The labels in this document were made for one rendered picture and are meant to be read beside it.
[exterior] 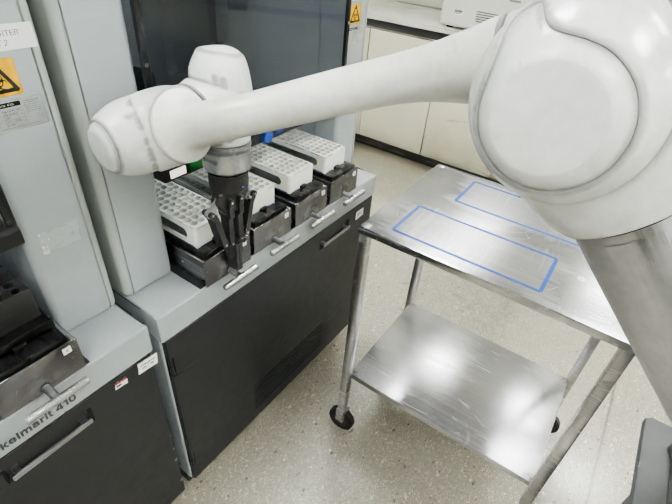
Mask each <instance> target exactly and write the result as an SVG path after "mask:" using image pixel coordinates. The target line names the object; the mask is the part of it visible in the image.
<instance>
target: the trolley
mask: <svg viewBox="0 0 672 504"><path fill-rule="evenodd" d="M358 233H359V240H358V248H357V256H356V264H355V272H354V280H353V288H352V296H351V304H350V312H349V320H348V328H347V336H346V344H345V352H344V361H343V369H342V377H341V385H340V393H339V401H338V405H334V406H333V407H332V408H331V409H330V411H329V414H330V417H331V419H332V421H333V422H334V423H335V424H336V425H337V426H338V427H340V428H342V429H345V430H348V429H350V428H351V427H352V426H353V425H354V417H353V415H352V414H351V412H350V411H349V408H350V405H349V404H348V400H349V393H350V386H351V379H354V380H355V381H357V382H358V383H360V384H362V385H363V386H365V387H367V388H368V389H370V390H372V391H373V392H375V393H377V394H378V395H380V396H381V397H383V398H385V399H386V400H388V401H390V402H391V403H393V404H395V405H396V406H398V407H399V408H401V409H403V410H404V411H406V412H408V413H409V414H411V415H413V416H414V417H416V418H418V419H419V420H421V421H422V422H424V423H426V424H427V425H429V426H431V427H432V428H434V429H436V430H437V431H439V432H441V433H442V434H444V435H445V436H447V437H449V438H450V439H452V440H454V441H455V442H457V443H459V444H460V445H462V446H463V447H465V448H467V449H468V450H470V451H472V452H473V453H475V454H477V455H478V456H480V457H482V458H483V459H485V460H486V461H488V462H490V463H491V464H493V465H495V466H496V467H498V468H500V469H501V470H503V471H505V472H506V473H508V474H509V475H511V476H513V477H514V478H516V479H518V480H519V481H521V482H523V483H524V484H526V485H528V486H527V488H526V489H525V491H524V492H523V494H522V495H521V497H520V498H519V500H518V501H517V503H516V504H532V502H533V501H534V499H535V498H536V496H537V495H538V494H539V492H540V491H541V489H542V488H543V486H544V485H545V484H546V482H547V481H548V479H549V478H550V476H551V475H552V474H553V472H554V471H555V469H556V468H557V466H558V465H559V464H560V462H561V461H562V459H563V458H564V456H565V455H566V454H567V452H568V451H569V449H570V448H571V446H572V445H573V444H574V442H575V441H576V439H577V438H578V436H579V435H580V434H581V432H582V431H583V429H584V428H585V426H586V425H587V424H588V422H589V421H590V419H591V418H592V416H593V415H594V414H595V412H596V411H597V409H598V408H599V406H600V405H601V404H602V402H603V401H604V399H605V398H606V396H607V395H608V394H609V392H610V391H611V389H612V388H613V386H614V385H615V384H616V382H617V381H618V379H619V378H620V376H621V375H622V374H623V372H624V371H625V369H626V368H627V366H628V365H629V364H630V362H631V361H632V359H633V358H634V356H635V353H634V351H633V349H632V347H631V345H630V343H629V342H628V340H627V338H626V336H625V334H624V332H623V330H622V328H621V326H620V324H619V322H618V321H617V319H616V317H615V315H614V313H613V311H612V309H611V307H610V305H609V303H608V301H607V299H606V298H605V296H604V294H603V292H602V290H601V288H600V286H599V284H598V282H597V280H596V278H595V276H594V275H593V273H592V271H591V269H590V267H589V265H588V263H587V261H586V259H585V257H584V255H583V253H582V252H581V250H580V248H579V246H578V244H577V242H576V240H575V239H572V238H568V237H566V236H564V235H562V234H561V233H559V232H557V231H555V230H554V229H552V228H550V227H549V226H547V225H546V224H545V223H544V222H543V221H542V219H541V218H540V217H539V216H538V215H537V214H536V213H535V211H534V210H533V209H532V208H531V207H530V206H529V205H528V204H527V203H526V202H525V201H524V200H523V199H522V198H521V197H520V196H519V195H518V194H517V193H515V192H513V191H512V190H510V189H508V188H507V187H506V186H504V185H501V184H498V183H495V182H492V181H489V180H486V179H483V178H480V177H477V176H474V175H471V174H468V173H465V172H462V171H459V170H456V169H453V168H450V167H447V166H444V165H442V164H438V165H436V166H435V167H434V168H432V169H431V170H430V171H429V172H427V173H426V174H425V175H423V176H422V177H421V178H420V179H418V180H417V181H416V182H414V183H413V184H412V185H411V186H409V187H408V188H407V189H406V190H404V191H403V192H402V193H400V194H399V195H398V196H397V197H395V198H394V199H393V200H391V201H390V202H389V203H388V204H386V205H385V206H384V207H382V208H381V209H380V210H379V211H377V212H376V213H375V214H373V215H372V216H371V217H370V218H368V219H367V220H366V221H364V222H363V223H362V224H361V225H359V228H358ZM372 239H374V240H376V241H379V242H381V243H383V244H385V245H388V246H390V247H392V248H394V249H397V250H399V251H401V252H403V253H406V254H408V255H410V256H412V257H415V263H414V267H413V272H412V276H411V281H410V285H409V290H408V294H407V299H406V303H405V308H404V311H403V312H402V313H401V314H400V315H399V316H398V318H397V319H396V320H395V321H394V322H393V323H392V325H391V326H390V327H389V328H388V329H387V330H386V332H385V333H384V334H383V335H382V336H381V337H380V339H379V340H378V341H377V342H376V343H375V344H374V345H373V347H372V348H371V349H370V350H369V351H368V352H367V354H366V355H365V356H364V357H363V358H362V359H361V361H360V362H359V363H358V364H357V365H356V366H355V368H354V369H353V365H354V358H355V351H356V344H357V338H358V331H359V324H360V317H361V310H362V303H363V296H364V289H365V283H366V276H367V269H368V262H369V255H370V248H371V241H372ZM424 262H426V263H428V264H430V265H433V266H435V267H437V268H440V269H442V270H444V271H446V272H449V273H451V274H453V275H455V276H458V277H460V278H462V279H464V280H467V281H469V282H471V283H473V284H476V285H478V286H480V287H482V288H485V289H487V290H489V291H492V292H494V293H496V294H498V295H501V296H503V297H505V298H507V299H510V300H512V301H514V302H516V303H519V304H521V305H523V306H525V307H528V308H530V309H532V310H534V311H537V312H539V313H541V314H543V315H546V316H548V317H550V318H553V319H555V320H557V321H559V322H562V323H564V324H566V325H568V326H571V327H573V328H575V329H577V330H580V331H582V332H584V333H586V334H589V335H591V336H590V338H589V340H588V341H587V343H586V345H585V346H584V348H583V350H582V351H581V353H580V355H579V357H578V358H577V360H576V362H575V363H574V365H573V367H572V368H571V370H570V372H569V374H568V375H567V377H566V378H565V377H563V376H561V375H559V374H557V373H555V372H553V371H551V370H549V369H547V368H545V367H543V366H541V365H539V364H537V363H534V362H532V361H530V360H528V359H526V358H524V357H522V356H520V355H518V354H516V353H514V352H512V351H510V350H508V349H506V348H504V347H502V346H500V345H498V344H496V343H494V342H492V341H490V340H488V339H486V338H484V337H482V336H479V335H477V334H475V333H473V332H471V331H469V330H467V329H465V328H463V327H461V326H459V325H457V324H455V323H453V322H451V321H449V320H447V319H445V318H443V317H441V316H439V315H437V314H435V313H433V312H431V311H429V310H427V309H424V308H422V307H420V306H418V305H416V304H414V301H415V297H416V292H417V288H418V284H419V280H420V276H421V271H422V267H423V263H424ZM601 340H602V341H605V342H607V343H609V344H611V345H614V346H616V347H618V349H617V351H616V352H615V354H614V355H613V357H612V358H611V360H610V361H609V363H608V364H607V366H606V367H605V369H604V370H603V372H602V373H601V375H600V376H599V378H598V380H597V381H596V383H595V384H594V386H593V387H592V389H591V390H590V392H589V393H588V395H587V396H586V398H585V399H584V401H583V402H582V404H581V405H580V407H579V408H578V410H577V412H576V413H575V415H574V416H573V418H572V419H571V421H570V422H569V424H568V425H567V427H566V428H565V430H564V431H563V433H562V434H561V436H560V437H559V439H558V440H557V442H556V443H555V445H554V447H553V448H552V450H551V451H550V453H549V454H548V456H547V457H546V459H545V460H544V462H543V463H542V465H541V466H540V463H541V460H542V457H543V454H544V451H545V448H546V445H547V442H548V439H549V436H550V433H555V432H557V431H558V430H559V427H560V420H559V418H558V417H557V413H558V410H559V407H560V406H561V404H562V403H563V401H564V399H565V398H566V396H567V394H568V393H569V391H570V390H571V388H572V386H573V385H574V383H575V381H576V380H577V378H578V377H579V375H580V373H581V372H582V370H583V368H584V367H585V365H586V363H587V362H588V360H589V359H590V357H591V355H592V354H593V352H594V350H595V349H596V347H597V346H598V344H599V342H600V341H601ZM539 466H540V468H539ZM538 468H539V469H538Z"/></svg>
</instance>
